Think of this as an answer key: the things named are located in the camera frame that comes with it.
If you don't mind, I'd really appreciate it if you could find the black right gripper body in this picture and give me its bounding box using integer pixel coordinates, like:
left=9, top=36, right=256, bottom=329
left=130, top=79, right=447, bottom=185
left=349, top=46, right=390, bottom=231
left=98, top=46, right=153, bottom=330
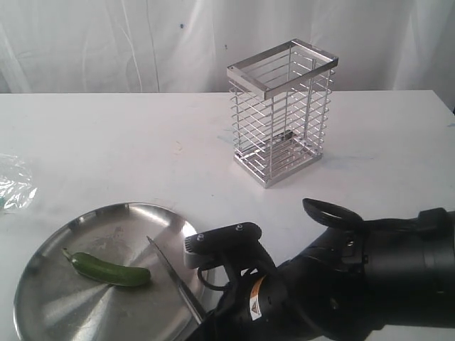
left=187, top=248, right=291, bottom=340

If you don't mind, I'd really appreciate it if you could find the black handled kitchen knife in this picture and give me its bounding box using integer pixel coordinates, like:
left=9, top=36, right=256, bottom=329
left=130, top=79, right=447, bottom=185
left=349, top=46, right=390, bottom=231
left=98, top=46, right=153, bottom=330
left=146, top=236, right=206, bottom=325

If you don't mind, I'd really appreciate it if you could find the green cucumber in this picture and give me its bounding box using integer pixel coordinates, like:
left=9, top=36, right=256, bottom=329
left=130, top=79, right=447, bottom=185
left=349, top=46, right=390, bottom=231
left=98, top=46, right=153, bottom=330
left=62, top=248, right=151, bottom=287

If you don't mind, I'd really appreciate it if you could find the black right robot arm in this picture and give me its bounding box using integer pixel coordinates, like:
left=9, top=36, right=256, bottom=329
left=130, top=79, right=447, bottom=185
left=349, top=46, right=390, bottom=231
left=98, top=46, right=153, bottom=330
left=185, top=198, right=454, bottom=340

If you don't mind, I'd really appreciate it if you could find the round stainless steel plate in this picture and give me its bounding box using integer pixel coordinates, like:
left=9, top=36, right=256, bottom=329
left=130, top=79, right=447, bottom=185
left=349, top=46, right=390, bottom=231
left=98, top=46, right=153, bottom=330
left=14, top=202, right=213, bottom=340

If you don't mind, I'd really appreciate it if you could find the clear plastic bag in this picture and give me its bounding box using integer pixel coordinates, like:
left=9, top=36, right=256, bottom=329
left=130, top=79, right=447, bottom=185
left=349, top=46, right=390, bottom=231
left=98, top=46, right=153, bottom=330
left=1, top=154, right=38, bottom=214

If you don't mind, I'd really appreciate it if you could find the black blue arm cable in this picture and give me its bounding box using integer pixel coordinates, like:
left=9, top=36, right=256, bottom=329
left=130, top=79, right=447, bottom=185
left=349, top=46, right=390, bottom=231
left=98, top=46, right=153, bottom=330
left=301, top=197, right=367, bottom=230

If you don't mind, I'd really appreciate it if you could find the chrome wire utensil holder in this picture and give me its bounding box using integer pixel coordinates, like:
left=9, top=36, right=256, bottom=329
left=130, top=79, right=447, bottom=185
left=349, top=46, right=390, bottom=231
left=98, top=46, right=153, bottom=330
left=227, top=38, right=338, bottom=188

